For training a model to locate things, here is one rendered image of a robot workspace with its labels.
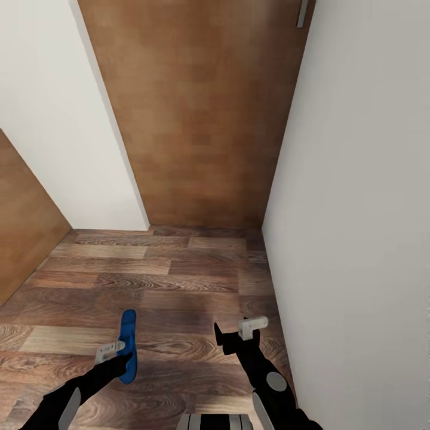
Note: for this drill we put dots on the sliding door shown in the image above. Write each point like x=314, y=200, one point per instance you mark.
x=31, y=224
x=201, y=91

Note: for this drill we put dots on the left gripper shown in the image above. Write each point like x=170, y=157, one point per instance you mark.
x=111, y=369

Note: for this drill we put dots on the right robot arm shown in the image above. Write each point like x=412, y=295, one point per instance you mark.
x=273, y=399

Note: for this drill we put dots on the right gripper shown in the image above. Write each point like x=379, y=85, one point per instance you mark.
x=234, y=344

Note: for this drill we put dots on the sandal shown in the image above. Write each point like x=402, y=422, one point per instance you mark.
x=127, y=334

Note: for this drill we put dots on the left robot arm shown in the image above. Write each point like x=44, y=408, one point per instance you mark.
x=60, y=405

